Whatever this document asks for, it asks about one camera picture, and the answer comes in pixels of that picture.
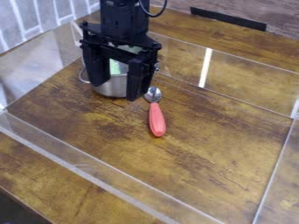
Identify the black strip on table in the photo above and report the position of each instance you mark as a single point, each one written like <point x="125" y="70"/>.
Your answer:
<point x="229" y="19"/>

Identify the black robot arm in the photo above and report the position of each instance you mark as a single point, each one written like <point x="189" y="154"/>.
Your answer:
<point x="125" y="10"/>

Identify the green knitted vegetable toy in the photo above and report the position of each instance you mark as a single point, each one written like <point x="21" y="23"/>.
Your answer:
<point x="114" y="67"/>

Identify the red-handled metal spoon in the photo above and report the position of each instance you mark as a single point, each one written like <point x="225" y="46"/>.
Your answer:
<point x="157" y="116"/>

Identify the clear acrylic barrier walls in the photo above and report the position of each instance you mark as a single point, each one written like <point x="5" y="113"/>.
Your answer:
<point x="202" y="153"/>

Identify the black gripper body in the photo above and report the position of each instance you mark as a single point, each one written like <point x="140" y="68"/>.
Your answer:
<point x="125" y="39"/>

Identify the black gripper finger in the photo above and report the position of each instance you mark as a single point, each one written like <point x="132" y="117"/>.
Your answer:
<point x="140" y="77"/>
<point x="97" y="65"/>

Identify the silver metal pot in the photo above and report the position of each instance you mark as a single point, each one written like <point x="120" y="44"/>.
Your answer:
<point x="116" y="87"/>

